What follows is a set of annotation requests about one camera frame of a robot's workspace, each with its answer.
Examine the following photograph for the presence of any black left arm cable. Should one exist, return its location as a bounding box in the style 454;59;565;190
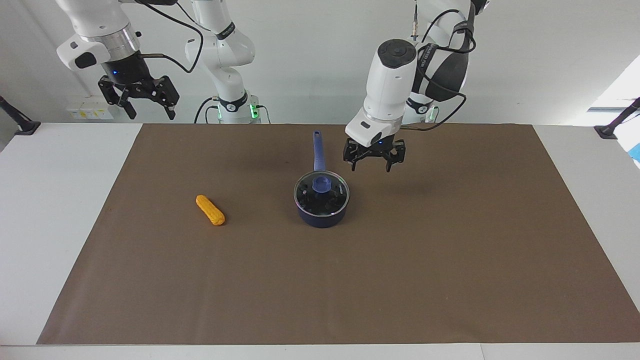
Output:
400;0;477;133

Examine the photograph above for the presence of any glass lid with blue knob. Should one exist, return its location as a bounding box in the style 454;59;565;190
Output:
294;170;350;217

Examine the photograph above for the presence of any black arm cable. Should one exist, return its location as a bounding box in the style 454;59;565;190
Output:
134;0;206;75
400;0;477;133

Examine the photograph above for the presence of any black right base cable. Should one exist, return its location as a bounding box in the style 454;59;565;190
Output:
193;96;221;125

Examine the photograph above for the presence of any yellow toy corn cob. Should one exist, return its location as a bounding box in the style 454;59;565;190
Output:
195;194;226;227

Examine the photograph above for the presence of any white wall socket box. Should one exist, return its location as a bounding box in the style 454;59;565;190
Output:
66;95;115;121

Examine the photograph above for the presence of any brown table mat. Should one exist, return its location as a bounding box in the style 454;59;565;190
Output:
36;123;640;346

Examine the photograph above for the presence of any dark pot with purple handle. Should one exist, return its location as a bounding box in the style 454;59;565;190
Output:
293;130;351;230

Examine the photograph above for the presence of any black camera stand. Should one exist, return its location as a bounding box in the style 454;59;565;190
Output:
0;94;42;137
593;97;640;140

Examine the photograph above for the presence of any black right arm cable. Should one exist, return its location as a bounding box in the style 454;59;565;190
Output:
134;0;206;75

